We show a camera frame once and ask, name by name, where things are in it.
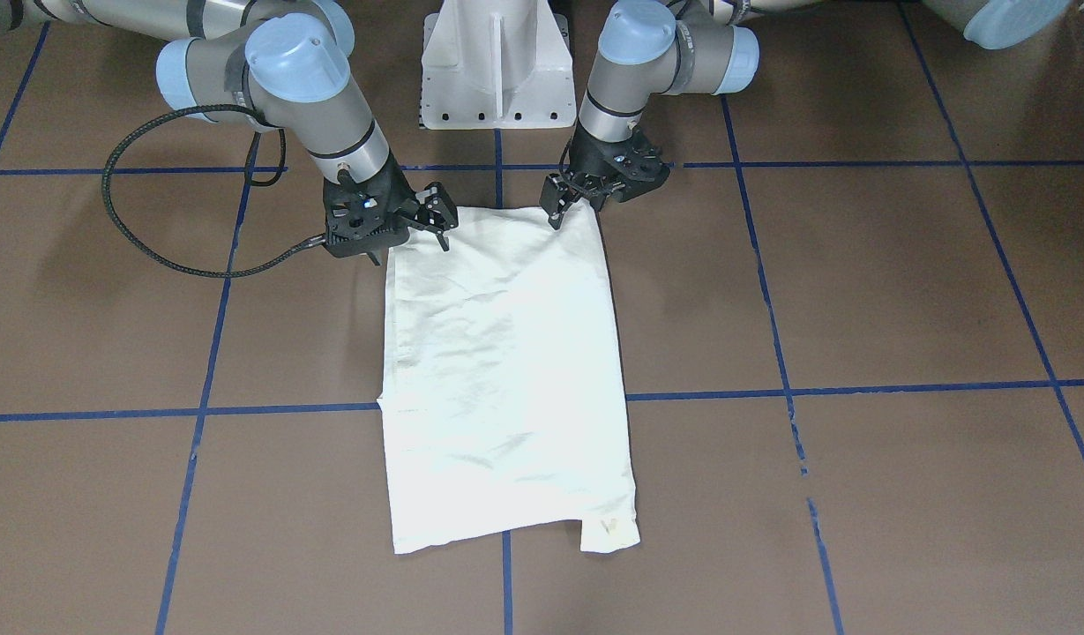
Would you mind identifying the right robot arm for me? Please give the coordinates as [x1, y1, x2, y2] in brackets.
[0, 1, 460, 276]

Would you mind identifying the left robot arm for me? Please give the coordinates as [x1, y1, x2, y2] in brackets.
[539, 1, 820, 229]

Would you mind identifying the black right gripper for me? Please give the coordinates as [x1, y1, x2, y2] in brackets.
[321, 153, 460, 265]

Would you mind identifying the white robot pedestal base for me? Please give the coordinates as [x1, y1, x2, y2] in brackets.
[420, 1, 577, 131]

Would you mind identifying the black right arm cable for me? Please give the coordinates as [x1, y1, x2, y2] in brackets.
[101, 104, 331, 280]

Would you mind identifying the cream long-sleeve cat shirt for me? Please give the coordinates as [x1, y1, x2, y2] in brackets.
[378, 202, 641, 554]

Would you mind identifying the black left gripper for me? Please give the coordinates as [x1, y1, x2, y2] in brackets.
[539, 124, 670, 232]

